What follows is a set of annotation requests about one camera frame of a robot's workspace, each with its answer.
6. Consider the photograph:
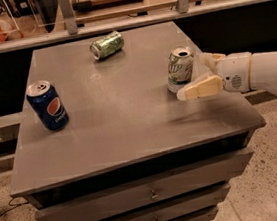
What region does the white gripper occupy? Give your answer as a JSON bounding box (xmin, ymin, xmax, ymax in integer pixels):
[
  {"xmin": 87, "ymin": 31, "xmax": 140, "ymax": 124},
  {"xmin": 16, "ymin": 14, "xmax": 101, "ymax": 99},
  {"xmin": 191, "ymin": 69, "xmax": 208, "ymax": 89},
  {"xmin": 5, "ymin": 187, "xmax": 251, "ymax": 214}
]
[{"xmin": 177, "ymin": 52, "xmax": 252, "ymax": 101}]

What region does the white green 7up can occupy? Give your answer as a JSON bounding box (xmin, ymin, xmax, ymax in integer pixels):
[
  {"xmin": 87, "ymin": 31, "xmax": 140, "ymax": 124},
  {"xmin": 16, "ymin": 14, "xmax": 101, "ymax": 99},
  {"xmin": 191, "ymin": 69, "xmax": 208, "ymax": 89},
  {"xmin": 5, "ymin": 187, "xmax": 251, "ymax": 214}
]
[{"xmin": 167, "ymin": 46, "xmax": 194, "ymax": 93}]

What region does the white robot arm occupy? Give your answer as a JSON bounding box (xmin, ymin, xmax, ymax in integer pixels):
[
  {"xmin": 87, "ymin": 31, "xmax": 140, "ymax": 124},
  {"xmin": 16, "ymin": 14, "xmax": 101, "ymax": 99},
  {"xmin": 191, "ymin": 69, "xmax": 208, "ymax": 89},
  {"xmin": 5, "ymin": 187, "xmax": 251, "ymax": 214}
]
[{"xmin": 177, "ymin": 51, "xmax": 277, "ymax": 101}]

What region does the green can lying down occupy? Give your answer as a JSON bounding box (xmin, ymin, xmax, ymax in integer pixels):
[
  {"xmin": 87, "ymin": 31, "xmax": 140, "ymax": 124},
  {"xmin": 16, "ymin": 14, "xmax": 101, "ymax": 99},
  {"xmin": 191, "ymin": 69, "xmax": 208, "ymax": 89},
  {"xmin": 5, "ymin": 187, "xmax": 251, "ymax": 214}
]
[{"xmin": 89, "ymin": 31, "xmax": 124, "ymax": 60}]

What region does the blue pepsi can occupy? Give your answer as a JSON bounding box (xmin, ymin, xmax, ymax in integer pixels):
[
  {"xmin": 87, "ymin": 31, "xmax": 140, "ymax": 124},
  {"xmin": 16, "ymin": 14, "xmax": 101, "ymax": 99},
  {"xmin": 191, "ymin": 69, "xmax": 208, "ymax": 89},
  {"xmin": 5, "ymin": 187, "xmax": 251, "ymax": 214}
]
[{"xmin": 26, "ymin": 80, "xmax": 69, "ymax": 131}]

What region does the top drawer front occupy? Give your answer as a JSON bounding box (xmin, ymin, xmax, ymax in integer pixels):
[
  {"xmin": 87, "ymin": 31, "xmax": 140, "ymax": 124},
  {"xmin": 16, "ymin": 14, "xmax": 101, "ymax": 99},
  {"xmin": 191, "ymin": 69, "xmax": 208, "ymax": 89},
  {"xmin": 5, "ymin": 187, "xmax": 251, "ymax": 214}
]
[{"xmin": 35, "ymin": 147, "xmax": 253, "ymax": 221}]

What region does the grey drawer cabinet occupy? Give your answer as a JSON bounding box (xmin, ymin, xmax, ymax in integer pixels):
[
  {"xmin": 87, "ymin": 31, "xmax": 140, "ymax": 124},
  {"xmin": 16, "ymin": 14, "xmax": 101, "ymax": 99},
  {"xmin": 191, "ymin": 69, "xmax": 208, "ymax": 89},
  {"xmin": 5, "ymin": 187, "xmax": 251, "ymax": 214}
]
[{"xmin": 11, "ymin": 22, "xmax": 264, "ymax": 221}]

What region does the middle drawer front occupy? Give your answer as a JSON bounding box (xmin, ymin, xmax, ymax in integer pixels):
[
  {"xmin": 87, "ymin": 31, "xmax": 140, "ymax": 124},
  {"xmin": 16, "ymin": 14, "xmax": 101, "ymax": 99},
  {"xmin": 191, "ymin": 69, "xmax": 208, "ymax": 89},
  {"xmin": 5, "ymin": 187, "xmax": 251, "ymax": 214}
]
[{"xmin": 106, "ymin": 183, "xmax": 230, "ymax": 221}]

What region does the grey metal railing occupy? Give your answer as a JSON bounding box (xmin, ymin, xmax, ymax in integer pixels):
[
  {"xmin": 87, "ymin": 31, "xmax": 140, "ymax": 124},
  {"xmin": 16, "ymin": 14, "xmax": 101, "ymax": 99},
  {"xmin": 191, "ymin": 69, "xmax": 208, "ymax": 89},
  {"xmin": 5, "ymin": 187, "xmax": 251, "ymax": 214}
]
[{"xmin": 0, "ymin": 0, "xmax": 271, "ymax": 53}]

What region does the black cable on floor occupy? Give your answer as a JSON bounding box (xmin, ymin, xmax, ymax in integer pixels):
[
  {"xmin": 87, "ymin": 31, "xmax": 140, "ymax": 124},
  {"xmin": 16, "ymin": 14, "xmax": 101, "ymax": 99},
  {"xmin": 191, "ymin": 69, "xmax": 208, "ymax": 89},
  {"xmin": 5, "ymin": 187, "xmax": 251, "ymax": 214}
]
[{"xmin": 0, "ymin": 196, "xmax": 32, "ymax": 221}]

